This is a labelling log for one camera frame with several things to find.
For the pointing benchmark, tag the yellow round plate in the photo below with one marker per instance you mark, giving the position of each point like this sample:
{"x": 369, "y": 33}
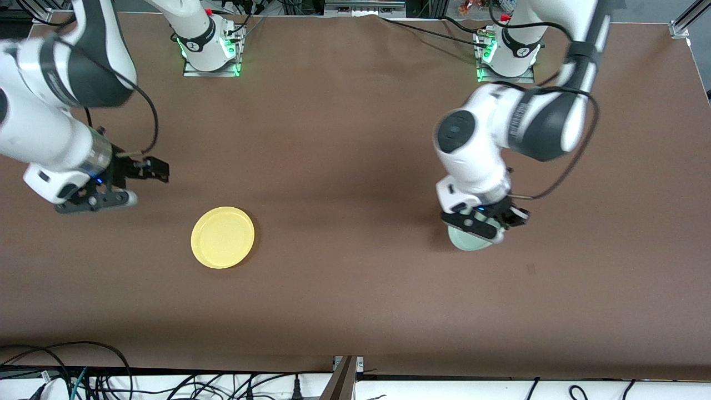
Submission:
{"x": 222, "y": 238}

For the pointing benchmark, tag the colourful small objects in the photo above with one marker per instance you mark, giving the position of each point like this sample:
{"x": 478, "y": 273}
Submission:
{"x": 477, "y": 6}

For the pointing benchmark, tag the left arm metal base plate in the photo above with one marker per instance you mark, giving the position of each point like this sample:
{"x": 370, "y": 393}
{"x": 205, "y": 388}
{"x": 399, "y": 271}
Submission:
{"x": 522, "y": 80}

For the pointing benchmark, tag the grey metal bracket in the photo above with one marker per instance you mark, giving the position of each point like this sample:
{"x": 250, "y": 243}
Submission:
{"x": 364, "y": 6}

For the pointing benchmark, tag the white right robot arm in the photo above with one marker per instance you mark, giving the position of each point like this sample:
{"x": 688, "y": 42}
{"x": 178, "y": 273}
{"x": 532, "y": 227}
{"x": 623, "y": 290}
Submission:
{"x": 44, "y": 133}

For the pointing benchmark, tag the aluminium support beam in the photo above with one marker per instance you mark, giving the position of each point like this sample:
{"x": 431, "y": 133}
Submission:
{"x": 341, "y": 383}

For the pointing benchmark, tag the white lower shelf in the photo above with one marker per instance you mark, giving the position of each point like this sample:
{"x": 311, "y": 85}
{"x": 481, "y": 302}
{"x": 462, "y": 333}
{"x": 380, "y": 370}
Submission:
{"x": 444, "y": 392}

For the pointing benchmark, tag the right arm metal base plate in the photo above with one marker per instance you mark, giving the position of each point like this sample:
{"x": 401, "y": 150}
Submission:
{"x": 191, "y": 71}

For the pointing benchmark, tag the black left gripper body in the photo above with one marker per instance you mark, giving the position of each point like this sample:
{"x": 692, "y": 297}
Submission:
{"x": 501, "y": 211}

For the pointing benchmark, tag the table cover sheet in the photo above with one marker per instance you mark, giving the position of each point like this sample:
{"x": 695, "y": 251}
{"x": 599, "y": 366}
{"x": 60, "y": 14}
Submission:
{"x": 355, "y": 289}

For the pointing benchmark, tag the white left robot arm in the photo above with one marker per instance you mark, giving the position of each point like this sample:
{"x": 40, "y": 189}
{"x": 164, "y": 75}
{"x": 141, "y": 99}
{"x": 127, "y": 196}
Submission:
{"x": 483, "y": 122}

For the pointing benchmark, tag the pale green plate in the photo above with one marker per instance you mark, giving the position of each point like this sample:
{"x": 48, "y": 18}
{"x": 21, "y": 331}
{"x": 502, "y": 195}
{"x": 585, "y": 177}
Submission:
{"x": 469, "y": 245}

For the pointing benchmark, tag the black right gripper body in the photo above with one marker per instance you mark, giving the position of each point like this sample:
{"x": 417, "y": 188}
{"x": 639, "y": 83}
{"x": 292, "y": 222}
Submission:
{"x": 123, "y": 168}

